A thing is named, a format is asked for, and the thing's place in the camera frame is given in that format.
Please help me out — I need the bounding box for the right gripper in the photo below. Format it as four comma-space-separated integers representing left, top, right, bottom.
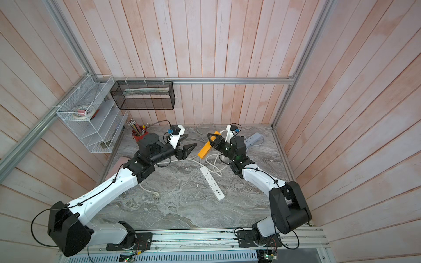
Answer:
208, 134, 238, 165

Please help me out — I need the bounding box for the yellow power strip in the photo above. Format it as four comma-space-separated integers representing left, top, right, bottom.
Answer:
198, 131, 221, 160

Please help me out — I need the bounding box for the white cord of yellow strip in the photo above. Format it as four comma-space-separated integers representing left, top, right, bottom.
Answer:
137, 152, 231, 200

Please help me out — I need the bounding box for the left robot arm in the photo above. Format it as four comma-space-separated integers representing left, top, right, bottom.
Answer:
47, 133, 196, 257

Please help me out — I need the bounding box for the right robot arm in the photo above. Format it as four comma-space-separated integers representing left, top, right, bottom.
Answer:
207, 133, 312, 241

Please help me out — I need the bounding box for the grey power strip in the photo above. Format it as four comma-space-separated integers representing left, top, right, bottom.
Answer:
244, 133, 264, 148

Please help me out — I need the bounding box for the white power strip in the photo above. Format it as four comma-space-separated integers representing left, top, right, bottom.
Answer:
200, 167, 225, 201

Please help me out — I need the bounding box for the pencils and pens bundle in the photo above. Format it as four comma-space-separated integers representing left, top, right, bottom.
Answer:
127, 119, 143, 133

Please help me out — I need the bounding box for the red metal pencil cup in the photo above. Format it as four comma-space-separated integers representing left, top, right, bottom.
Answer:
132, 126, 148, 142

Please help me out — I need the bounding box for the pink case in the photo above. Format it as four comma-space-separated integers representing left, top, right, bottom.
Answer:
105, 157, 130, 181

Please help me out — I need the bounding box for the tape roll on shelf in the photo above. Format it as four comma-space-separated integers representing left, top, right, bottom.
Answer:
72, 105, 94, 120

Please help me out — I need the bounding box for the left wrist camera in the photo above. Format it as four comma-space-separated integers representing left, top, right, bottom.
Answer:
168, 124, 185, 149

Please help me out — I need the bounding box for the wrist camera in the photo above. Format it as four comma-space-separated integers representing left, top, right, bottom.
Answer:
225, 124, 241, 142
168, 124, 185, 149

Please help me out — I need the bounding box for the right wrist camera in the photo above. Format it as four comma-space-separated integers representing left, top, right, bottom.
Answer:
225, 124, 241, 142

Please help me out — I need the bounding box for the black mesh wall basket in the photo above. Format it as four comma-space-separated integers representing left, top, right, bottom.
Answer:
110, 80, 175, 110

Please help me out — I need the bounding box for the white wire mesh shelf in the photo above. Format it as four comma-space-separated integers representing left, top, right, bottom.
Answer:
57, 75, 128, 153

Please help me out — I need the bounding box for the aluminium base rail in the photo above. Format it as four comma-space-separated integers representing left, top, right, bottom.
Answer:
55, 225, 336, 263

